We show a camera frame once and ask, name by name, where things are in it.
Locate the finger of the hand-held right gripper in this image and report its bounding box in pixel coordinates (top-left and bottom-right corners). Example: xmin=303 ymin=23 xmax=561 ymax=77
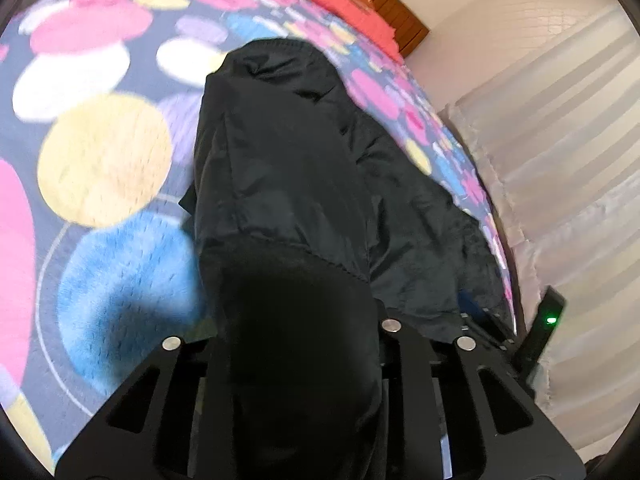
xmin=457 ymin=290 xmax=523 ymax=356

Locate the black quilted jacket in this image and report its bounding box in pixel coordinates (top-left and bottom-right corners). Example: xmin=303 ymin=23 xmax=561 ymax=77
xmin=178 ymin=37 xmax=506 ymax=480

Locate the colourful circle print bedspread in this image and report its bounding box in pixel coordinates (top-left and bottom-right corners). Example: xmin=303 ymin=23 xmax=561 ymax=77
xmin=0 ymin=0 xmax=519 ymax=476

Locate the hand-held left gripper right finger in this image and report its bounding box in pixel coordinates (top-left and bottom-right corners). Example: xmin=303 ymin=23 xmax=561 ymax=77
xmin=372 ymin=317 xmax=587 ymax=480

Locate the long white sheer curtain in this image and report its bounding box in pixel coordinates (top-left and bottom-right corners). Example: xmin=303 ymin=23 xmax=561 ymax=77
xmin=440 ymin=0 xmax=640 ymax=456

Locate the wooden bed headboard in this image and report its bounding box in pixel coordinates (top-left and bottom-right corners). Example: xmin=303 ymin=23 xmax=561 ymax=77
xmin=320 ymin=0 xmax=431 ymax=59

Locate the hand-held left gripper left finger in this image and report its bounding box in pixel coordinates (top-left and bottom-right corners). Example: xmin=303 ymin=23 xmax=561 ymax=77
xmin=54 ymin=335 xmax=236 ymax=480

